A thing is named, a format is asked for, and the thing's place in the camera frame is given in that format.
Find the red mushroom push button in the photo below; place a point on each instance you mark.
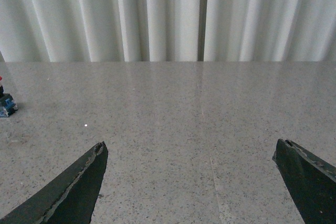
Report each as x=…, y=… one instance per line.
x=8, y=105

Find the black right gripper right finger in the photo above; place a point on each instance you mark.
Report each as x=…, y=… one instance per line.
x=309, y=179

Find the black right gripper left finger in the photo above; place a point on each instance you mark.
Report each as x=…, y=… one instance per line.
x=70, y=197

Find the white pleated curtain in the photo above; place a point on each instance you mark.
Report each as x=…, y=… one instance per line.
x=167, y=30

